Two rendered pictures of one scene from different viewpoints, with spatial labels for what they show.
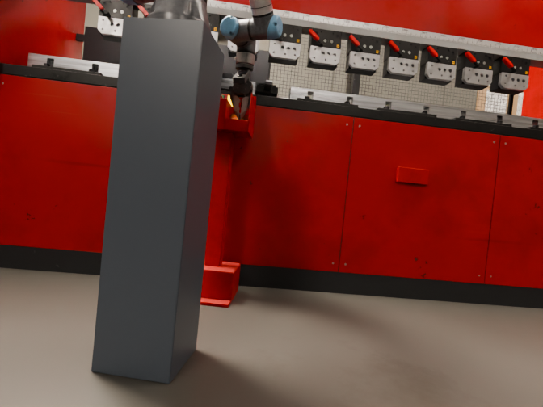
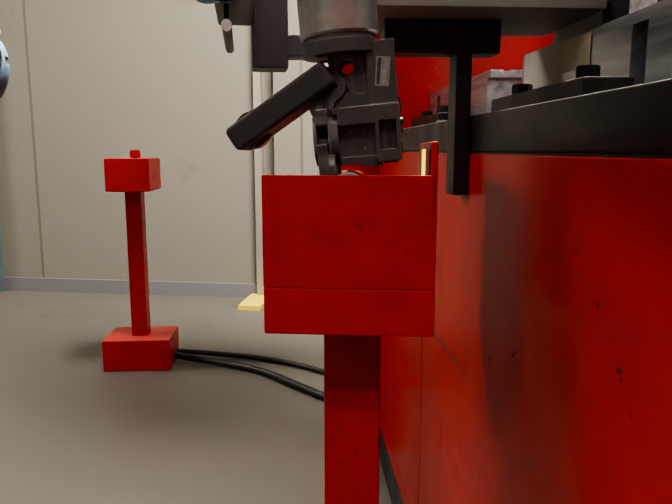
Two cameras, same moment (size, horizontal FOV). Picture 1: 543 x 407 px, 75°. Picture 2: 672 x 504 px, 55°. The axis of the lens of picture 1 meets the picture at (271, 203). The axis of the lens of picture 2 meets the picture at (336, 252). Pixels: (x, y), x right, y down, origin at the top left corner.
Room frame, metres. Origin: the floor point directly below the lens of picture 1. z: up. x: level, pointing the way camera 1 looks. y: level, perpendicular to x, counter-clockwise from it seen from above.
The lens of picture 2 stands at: (1.45, -0.47, 0.83)
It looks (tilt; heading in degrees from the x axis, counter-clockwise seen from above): 9 degrees down; 91
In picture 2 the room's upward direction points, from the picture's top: straight up
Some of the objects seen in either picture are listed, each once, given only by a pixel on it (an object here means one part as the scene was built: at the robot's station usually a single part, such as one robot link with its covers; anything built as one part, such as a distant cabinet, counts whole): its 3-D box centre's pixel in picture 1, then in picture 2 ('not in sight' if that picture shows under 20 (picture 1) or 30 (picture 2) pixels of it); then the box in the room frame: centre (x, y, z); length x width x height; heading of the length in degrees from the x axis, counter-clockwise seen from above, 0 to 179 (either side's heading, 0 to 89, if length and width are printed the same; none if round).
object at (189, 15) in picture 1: (180, 16); not in sight; (0.85, 0.26, 0.82); 0.15 x 0.15 x 0.10
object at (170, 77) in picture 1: (163, 199); not in sight; (0.85, 0.26, 0.39); 0.18 x 0.18 x 0.78; 84
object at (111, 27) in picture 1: (118, 21); not in sight; (1.70, 0.81, 1.18); 0.15 x 0.09 x 0.17; 95
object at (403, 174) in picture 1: (412, 175); not in sight; (1.68, -0.65, 0.59); 0.15 x 0.02 x 0.07; 95
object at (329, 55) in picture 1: (323, 49); not in sight; (1.79, -0.19, 1.18); 0.15 x 0.09 x 0.17; 95
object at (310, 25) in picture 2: (244, 60); (338, 21); (1.43, 0.16, 0.95); 0.08 x 0.08 x 0.05
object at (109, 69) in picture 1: (86, 72); (467, 106); (1.69, 0.93, 0.92); 0.50 x 0.06 x 0.10; 95
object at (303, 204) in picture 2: (228, 111); (353, 227); (1.45, 0.21, 0.75); 0.20 x 0.16 x 0.18; 87
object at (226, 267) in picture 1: (210, 280); not in sight; (1.42, 0.21, 0.06); 0.25 x 0.20 x 0.12; 177
